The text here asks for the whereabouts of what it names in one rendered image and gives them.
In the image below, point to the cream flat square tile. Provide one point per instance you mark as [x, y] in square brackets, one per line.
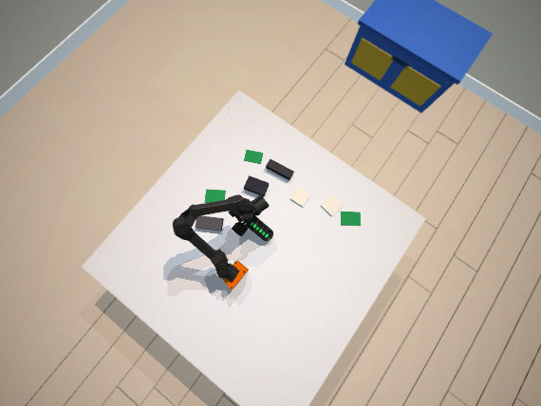
[331, 205]

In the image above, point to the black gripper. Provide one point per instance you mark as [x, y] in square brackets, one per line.
[241, 228]

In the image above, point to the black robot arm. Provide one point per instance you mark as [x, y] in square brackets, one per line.
[237, 206]

